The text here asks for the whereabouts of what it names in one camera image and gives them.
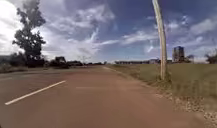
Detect tall dark building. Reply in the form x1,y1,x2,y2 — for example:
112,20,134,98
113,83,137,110
172,45,186,64

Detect dark green bush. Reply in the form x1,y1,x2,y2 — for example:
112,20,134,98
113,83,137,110
204,52,217,65

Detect row of dark bushes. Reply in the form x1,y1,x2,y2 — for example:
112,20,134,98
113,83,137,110
45,55,109,70

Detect low green bushes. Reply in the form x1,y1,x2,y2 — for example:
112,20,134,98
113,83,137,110
0,52,29,75

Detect pale low building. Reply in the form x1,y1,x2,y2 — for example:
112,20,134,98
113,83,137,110
187,54,210,65

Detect tall dark tree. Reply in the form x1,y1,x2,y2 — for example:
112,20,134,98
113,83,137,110
12,0,47,68

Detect row of low buildings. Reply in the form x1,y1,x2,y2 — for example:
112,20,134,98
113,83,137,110
113,58,174,65

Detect tall pale pole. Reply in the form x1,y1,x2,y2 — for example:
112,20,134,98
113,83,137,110
151,0,169,81

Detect reddish brown asphalt road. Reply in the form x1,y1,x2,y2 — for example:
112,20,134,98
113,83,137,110
0,65,210,128

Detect dry grass verge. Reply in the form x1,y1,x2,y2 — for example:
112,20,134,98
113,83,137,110
105,62,217,128

